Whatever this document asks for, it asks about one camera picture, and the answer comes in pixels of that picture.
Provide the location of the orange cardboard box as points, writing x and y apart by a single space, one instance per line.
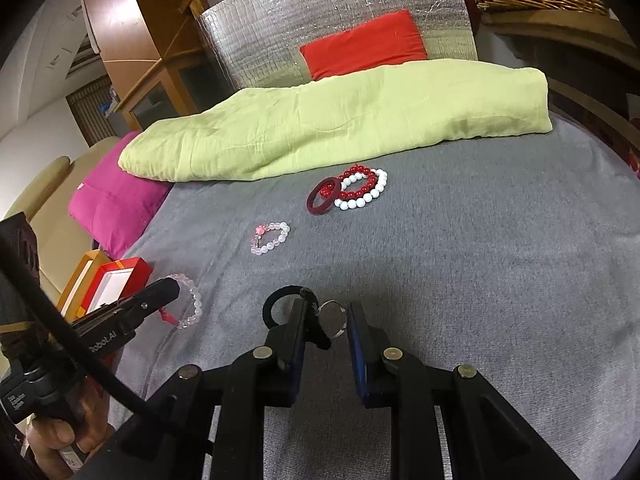
75 280

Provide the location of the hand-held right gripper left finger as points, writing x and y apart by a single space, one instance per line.
298 332

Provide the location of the red cardboard box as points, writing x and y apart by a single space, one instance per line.
140 267

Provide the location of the silver insulation mat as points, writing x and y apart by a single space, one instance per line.
280 20

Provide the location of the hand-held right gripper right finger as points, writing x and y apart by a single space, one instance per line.
357 355

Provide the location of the dark red bangle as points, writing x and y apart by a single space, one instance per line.
312 205

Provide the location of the dark window blind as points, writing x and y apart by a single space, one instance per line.
92 110

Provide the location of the grey blanket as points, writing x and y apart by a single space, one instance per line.
450 260

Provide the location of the magenta pillow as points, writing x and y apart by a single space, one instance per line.
115 200

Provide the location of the small red cushion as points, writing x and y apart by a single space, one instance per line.
360 45

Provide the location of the folded light green blanket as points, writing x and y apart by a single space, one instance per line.
325 120

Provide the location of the wooden cabinet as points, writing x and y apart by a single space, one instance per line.
130 20

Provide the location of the silver bangle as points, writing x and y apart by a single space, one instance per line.
331 302

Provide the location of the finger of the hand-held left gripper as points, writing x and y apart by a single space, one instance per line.
150 297

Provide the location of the beige leather sofa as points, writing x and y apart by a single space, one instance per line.
50 220

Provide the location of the person's left hand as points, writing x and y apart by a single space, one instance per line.
55 440

